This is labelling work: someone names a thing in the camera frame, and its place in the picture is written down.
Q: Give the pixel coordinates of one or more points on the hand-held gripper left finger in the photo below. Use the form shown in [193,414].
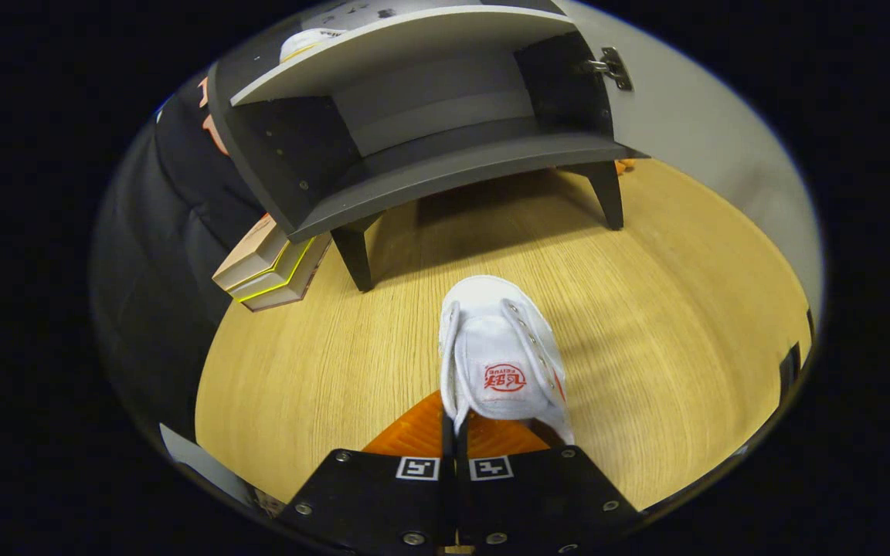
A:
[406,502]

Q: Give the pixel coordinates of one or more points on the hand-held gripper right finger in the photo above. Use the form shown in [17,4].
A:
[522,502]

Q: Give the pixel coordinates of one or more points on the grey panel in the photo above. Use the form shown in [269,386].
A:
[198,459]

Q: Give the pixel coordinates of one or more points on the black backdrop cloth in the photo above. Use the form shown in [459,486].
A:
[159,270]

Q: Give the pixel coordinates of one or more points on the metal door hinge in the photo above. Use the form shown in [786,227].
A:
[613,68]

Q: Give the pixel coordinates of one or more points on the dark grey shoe cabinet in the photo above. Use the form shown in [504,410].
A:
[453,166]

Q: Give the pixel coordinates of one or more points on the yellow edged book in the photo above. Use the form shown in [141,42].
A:
[290,289]

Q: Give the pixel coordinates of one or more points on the white canvas shoe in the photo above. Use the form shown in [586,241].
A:
[306,42]
[503,340]

